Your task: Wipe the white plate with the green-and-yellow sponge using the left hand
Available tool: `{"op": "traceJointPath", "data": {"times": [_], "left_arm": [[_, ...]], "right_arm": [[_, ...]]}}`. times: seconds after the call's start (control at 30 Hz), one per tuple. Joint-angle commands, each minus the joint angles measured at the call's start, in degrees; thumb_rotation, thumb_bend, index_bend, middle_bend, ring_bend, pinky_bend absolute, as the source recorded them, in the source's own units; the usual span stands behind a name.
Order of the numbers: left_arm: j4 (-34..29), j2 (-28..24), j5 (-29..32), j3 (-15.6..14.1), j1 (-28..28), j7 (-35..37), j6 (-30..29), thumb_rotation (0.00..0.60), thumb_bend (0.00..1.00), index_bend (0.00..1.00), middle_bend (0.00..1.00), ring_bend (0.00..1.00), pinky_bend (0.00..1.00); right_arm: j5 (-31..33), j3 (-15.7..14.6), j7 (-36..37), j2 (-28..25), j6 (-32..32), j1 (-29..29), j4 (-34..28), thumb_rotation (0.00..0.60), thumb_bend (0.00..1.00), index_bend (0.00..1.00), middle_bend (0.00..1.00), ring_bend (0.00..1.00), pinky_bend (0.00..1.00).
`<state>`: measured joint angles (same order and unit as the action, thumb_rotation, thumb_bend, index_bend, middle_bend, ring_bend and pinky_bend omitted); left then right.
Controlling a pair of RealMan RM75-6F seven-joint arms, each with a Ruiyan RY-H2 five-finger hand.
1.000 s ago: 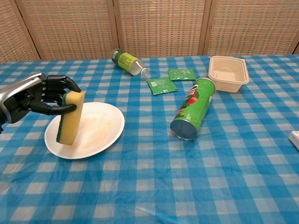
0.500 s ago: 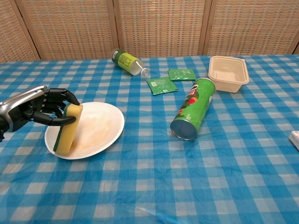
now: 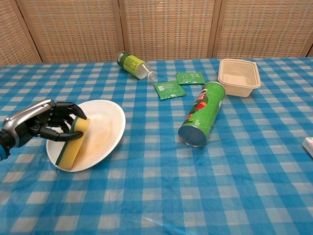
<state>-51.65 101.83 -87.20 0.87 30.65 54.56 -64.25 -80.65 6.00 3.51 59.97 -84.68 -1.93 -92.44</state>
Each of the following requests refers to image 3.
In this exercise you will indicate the woven bamboo folding screen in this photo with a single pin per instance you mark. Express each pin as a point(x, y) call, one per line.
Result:
point(166, 27)

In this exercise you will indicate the white round plate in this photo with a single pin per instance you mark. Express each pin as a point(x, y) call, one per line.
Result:
point(102, 132)

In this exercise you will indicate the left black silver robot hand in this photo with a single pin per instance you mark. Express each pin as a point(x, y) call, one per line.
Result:
point(27, 117)

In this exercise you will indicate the green sachet with QR code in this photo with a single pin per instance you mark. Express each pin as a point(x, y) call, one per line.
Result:
point(169, 89)

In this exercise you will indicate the blue white checkered tablecloth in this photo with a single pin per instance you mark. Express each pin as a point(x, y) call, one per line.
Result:
point(171, 191)

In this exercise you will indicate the pink white card box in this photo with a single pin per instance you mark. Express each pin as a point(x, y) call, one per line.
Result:
point(308, 145)

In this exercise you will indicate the green Pringles can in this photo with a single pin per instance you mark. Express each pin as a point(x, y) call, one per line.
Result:
point(204, 115)

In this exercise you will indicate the clear bottle with green label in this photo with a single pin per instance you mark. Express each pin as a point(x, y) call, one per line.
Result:
point(132, 64)

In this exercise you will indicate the beige takeaway food container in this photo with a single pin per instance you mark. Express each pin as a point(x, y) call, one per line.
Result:
point(238, 78)

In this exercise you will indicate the green sachet with white text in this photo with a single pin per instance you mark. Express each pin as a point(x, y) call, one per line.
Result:
point(190, 78)

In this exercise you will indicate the green and yellow sponge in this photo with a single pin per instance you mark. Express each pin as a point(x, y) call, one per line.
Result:
point(72, 154)

